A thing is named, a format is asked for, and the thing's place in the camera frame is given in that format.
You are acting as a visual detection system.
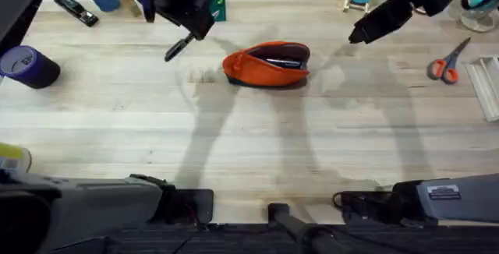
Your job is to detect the black stapler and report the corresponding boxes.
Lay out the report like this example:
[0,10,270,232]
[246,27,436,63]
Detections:
[50,0,100,28]

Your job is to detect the black mount post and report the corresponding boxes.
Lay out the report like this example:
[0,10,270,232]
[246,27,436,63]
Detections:
[267,203,352,254]

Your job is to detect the green board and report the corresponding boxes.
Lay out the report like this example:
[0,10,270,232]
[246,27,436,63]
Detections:
[209,0,228,23]

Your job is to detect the orange soft zip bag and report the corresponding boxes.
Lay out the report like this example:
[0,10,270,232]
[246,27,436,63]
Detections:
[221,41,312,89]

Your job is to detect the orange handled scissors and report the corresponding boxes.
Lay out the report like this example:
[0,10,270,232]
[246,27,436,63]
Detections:
[426,37,472,85]

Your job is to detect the clear plastic tray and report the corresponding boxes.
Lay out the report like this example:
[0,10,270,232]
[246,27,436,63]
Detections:
[462,54,499,123]

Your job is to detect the purple tape roll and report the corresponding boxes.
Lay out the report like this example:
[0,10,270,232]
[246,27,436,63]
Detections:
[0,44,62,90]

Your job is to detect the black rail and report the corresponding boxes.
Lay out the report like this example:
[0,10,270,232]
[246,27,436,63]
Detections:
[50,222,499,254]

